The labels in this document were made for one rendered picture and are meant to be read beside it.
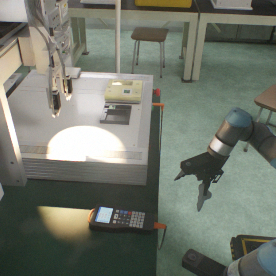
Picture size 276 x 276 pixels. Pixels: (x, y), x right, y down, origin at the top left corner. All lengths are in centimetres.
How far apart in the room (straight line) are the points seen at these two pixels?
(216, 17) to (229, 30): 157
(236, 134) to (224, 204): 118
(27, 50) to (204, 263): 80
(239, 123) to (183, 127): 182
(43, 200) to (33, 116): 39
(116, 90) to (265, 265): 98
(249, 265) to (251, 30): 455
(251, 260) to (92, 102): 95
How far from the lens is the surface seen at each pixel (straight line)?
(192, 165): 103
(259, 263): 67
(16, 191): 116
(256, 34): 510
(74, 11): 350
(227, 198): 221
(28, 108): 140
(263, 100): 241
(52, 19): 105
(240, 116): 101
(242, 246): 156
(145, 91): 148
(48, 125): 126
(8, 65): 102
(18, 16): 107
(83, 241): 97
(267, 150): 103
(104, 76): 163
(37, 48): 108
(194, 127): 282
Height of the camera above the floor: 153
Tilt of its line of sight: 36 degrees down
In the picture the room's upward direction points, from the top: 2 degrees clockwise
